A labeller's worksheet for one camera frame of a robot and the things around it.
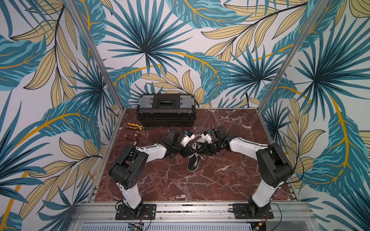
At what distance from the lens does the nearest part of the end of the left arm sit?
74 cm

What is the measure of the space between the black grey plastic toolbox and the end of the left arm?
210 mm

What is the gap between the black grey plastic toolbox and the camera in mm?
971
